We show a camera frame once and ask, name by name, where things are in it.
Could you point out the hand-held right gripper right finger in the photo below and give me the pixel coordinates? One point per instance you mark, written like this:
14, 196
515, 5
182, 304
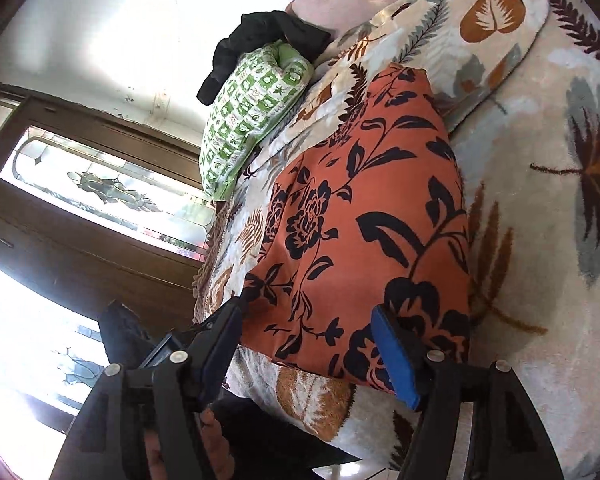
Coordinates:
395, 360

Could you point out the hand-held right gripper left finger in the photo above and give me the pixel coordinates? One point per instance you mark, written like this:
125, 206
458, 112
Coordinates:
220, 350

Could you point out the orange floral garment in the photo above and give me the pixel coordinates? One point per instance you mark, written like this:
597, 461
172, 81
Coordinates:
370, 200

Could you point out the person's left hand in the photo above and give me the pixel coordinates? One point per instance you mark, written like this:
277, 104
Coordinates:
217, 445

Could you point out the wooden door with glass panels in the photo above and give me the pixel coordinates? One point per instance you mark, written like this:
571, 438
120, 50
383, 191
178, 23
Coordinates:
55, 240

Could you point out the cream leaf-print blanket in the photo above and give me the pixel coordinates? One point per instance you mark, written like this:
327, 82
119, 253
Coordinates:
530, 260

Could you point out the green white patterned pillow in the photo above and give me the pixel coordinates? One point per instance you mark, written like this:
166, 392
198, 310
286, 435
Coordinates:
245, 110

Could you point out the black cloth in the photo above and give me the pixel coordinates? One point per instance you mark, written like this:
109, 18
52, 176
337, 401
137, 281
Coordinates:
260, 30

